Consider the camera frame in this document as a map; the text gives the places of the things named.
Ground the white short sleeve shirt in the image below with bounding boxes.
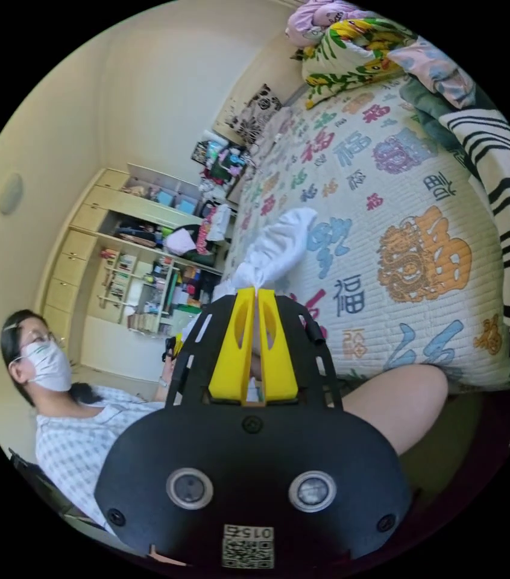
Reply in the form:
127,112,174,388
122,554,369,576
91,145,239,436
181,207,319,344

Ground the person's body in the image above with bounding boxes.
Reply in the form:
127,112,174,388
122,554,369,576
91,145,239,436
1,309,449,539

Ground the pile of clothes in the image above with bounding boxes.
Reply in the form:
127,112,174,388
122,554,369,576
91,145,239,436
388,40,496,159

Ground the white black striped blanket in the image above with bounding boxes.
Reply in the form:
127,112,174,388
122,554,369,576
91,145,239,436
438,108,510,332

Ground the yellow green floral pillow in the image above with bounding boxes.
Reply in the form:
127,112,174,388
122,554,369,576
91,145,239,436
302,17,418,110

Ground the bed with printed quilt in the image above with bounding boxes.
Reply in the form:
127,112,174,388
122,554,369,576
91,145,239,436
223,81,510,394

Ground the pink printed pillow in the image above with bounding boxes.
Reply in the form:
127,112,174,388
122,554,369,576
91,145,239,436
285,0,360,47

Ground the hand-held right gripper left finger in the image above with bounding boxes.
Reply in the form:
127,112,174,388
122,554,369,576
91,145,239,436
207,287,256,404

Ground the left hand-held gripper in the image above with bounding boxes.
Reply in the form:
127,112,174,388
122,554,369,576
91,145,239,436
160,334,184,364

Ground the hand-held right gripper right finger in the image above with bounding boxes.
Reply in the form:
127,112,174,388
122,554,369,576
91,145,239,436
257,289,301,403

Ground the cream cupboard with shelves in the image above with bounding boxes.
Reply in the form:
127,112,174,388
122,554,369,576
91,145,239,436
42,162,238,338

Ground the round ceiling lamp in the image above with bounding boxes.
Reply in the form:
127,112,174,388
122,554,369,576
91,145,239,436
0,171,25,216

